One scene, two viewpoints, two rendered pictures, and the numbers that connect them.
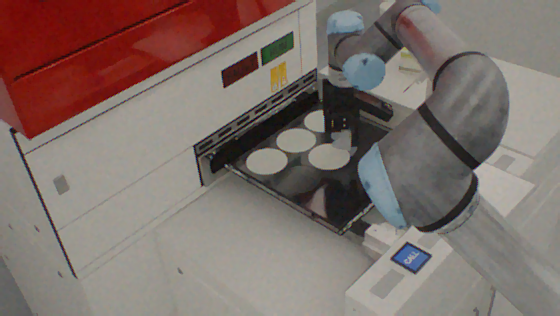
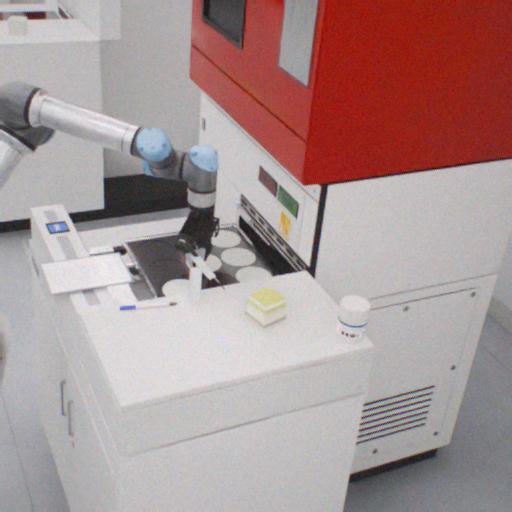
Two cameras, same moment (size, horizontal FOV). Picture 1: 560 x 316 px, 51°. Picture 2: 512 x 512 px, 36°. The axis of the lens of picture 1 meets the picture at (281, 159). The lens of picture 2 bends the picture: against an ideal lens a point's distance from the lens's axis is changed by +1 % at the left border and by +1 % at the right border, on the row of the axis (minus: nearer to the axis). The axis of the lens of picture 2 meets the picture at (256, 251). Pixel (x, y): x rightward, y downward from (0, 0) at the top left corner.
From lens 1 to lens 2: 2.63 m
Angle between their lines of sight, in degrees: 82
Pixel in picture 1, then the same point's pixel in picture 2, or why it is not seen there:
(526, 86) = (171, 365)
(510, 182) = (67, 285)
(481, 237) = not seen: outside the picture
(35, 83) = (194, 54)
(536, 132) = (103, 330)
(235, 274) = (150, 227)
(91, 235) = not seen: hidden behind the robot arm
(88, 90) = (203, 80)
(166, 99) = (238, 142)
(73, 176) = (207, 127)
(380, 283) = (55, 215)
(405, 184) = not seen: hidden behind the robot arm
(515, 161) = (86, 304)
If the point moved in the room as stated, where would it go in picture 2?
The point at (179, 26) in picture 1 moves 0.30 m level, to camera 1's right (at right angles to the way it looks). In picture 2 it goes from (232, 94) to (192, 129)
